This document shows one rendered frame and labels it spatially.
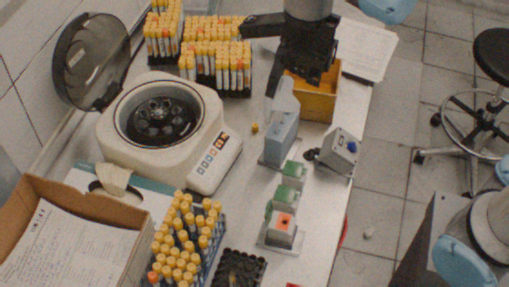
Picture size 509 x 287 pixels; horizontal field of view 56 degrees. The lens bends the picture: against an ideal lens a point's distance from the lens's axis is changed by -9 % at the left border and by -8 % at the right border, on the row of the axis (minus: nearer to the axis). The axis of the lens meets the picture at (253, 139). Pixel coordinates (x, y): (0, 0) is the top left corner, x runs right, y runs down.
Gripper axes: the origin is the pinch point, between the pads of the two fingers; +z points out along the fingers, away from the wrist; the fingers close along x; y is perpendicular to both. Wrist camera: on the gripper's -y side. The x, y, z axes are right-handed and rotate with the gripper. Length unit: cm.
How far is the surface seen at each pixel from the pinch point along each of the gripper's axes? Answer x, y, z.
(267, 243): -15.1, 6.8, 24.1
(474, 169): 98, 56, 97
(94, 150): -12, -40, 28
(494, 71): 94, 44, 43
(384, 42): 56, 7, 22
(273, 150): 2.9, -1.6, 19.3
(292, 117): 10.0, -0.9, 15.4
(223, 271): -24.5, 2.1, 24.5
